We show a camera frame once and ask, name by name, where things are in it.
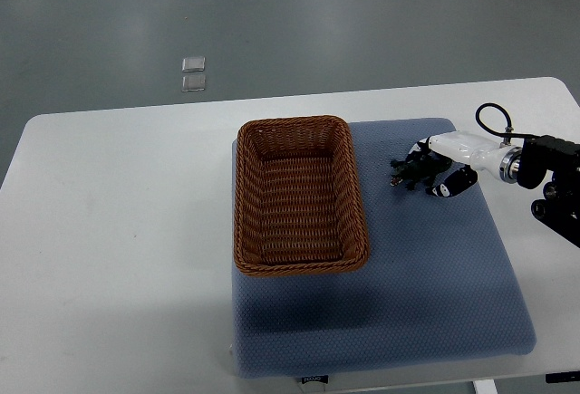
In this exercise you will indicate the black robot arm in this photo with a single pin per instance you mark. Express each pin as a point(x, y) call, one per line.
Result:
point(553, 164)

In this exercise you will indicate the table label plate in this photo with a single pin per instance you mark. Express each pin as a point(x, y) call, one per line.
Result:
point(321, 379)

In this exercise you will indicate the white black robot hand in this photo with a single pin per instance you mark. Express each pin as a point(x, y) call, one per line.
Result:
point(473, 152)

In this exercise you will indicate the brown wicker basket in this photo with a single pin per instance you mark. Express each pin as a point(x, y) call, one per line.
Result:
point(298, 206)

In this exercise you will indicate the floor plate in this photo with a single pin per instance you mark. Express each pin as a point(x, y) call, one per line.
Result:
point(193, 64)
point(194, 82)

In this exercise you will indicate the dark toy crocodile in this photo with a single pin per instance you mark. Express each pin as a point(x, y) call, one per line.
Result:
point(414, 171)

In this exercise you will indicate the blue-grey foam mat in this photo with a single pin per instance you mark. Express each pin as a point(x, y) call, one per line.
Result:
point(438, 284)

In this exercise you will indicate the upper floor plate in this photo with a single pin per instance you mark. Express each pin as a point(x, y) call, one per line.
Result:
point(193, 64)

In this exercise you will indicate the black table edge handle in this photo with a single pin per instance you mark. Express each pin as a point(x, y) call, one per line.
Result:
point(563, 377)

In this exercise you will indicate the lower floor plate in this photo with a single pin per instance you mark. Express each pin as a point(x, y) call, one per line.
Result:
point(194, 82)

